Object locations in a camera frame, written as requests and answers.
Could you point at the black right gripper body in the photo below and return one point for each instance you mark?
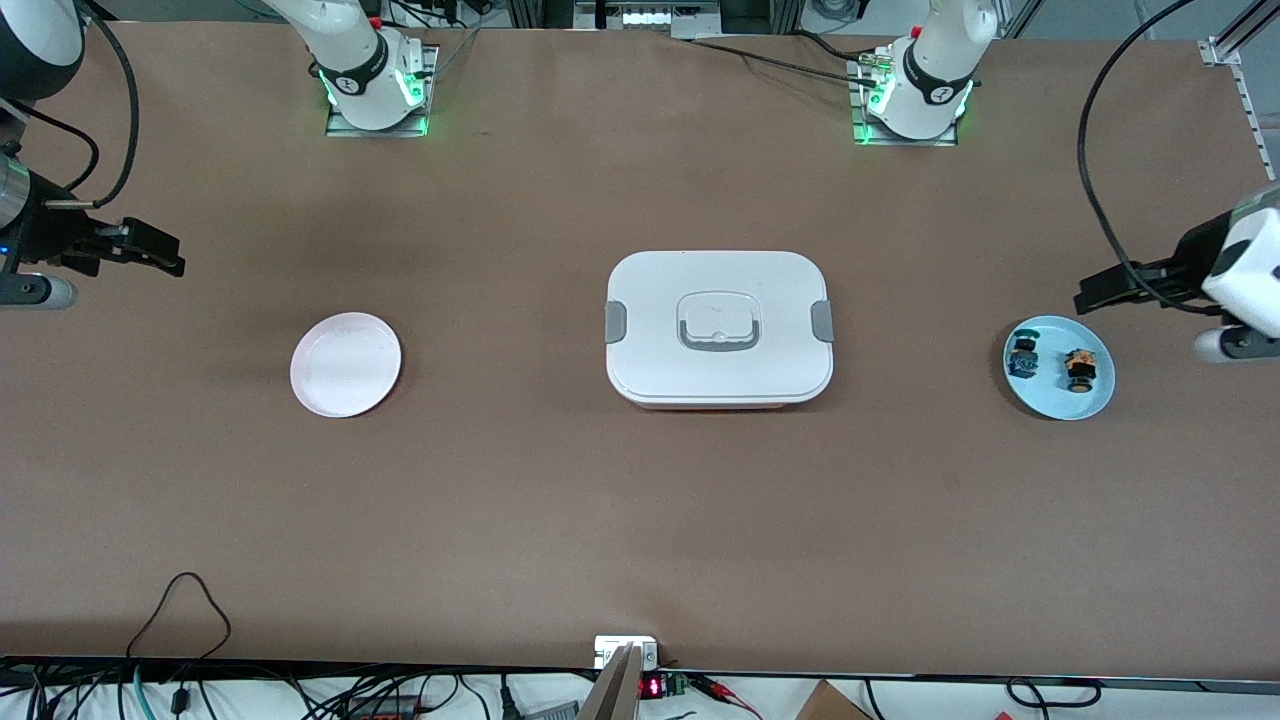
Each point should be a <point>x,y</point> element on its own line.
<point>47,232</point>

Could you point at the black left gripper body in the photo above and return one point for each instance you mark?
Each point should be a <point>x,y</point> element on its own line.
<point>1187,258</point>

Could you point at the orange push button switch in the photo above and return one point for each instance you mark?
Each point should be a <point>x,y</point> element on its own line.
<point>1080,368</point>

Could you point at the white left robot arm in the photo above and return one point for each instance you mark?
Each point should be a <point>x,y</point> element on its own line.
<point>930,90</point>

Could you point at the white lunch box grey clips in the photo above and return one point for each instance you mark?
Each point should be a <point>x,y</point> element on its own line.
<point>660,350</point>

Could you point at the light blue round plate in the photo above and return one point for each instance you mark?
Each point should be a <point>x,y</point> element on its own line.
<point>1055,400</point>

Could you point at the perforated metal strip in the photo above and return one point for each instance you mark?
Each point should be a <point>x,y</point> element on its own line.
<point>1248,110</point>

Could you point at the pink round plate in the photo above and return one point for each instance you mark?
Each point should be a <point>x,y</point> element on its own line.
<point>345,365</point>

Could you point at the brown cardboard piece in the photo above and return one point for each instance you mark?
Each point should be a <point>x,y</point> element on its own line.
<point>830,705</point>

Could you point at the white power strip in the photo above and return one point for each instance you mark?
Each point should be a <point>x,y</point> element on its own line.
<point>660,18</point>

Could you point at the red clip lead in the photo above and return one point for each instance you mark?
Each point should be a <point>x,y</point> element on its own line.
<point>715,686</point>

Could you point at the red digit display module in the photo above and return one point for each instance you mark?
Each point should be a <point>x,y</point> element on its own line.
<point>652,687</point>

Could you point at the aluminium profile bar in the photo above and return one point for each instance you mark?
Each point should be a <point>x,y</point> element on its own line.
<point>615,690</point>

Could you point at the green blue push button switch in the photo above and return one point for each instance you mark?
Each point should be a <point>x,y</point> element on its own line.
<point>1024,360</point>

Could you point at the aluminium frame rail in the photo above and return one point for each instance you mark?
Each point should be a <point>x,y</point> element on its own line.
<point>1225,45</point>

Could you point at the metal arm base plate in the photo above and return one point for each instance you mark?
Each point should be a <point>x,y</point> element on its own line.
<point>905,143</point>
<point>428,100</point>

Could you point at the small silver bracket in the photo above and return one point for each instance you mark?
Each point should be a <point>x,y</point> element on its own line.
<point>605,648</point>

